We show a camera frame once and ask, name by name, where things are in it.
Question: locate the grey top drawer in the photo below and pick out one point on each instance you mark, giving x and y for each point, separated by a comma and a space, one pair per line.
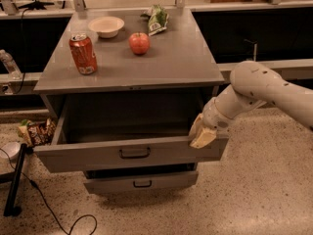
98, 132

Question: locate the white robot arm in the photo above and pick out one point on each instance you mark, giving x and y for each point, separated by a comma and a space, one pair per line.
251, 85

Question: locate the brown snack bag on floor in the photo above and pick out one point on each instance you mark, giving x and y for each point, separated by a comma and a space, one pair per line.
37, 133

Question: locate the clear plastic bottle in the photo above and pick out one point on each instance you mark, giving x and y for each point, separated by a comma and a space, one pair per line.
10, 65

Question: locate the red apple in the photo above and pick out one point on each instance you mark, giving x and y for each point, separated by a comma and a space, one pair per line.
139, 43

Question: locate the grey drawer cabinet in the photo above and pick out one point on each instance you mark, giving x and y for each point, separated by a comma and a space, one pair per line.
178, 63

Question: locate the grey drawer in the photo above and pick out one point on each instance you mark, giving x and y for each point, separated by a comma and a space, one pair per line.
98, 132
141, 182

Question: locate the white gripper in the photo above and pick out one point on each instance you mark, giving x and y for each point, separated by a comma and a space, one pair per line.
215, 117

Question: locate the grey bottom drawer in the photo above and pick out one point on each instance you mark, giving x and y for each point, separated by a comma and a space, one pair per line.
141, 182

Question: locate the white round object on floor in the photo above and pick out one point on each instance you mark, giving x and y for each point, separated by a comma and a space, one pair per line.
10, 151

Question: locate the green chip bag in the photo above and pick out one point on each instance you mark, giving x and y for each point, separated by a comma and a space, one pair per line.
157, 19

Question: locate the white bowl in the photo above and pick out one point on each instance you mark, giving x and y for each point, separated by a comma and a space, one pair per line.
106, 27

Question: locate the black stand leg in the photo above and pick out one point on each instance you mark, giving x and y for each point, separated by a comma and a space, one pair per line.
14, 178

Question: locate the orange soda can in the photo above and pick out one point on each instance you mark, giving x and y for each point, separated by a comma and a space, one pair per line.
81, 48

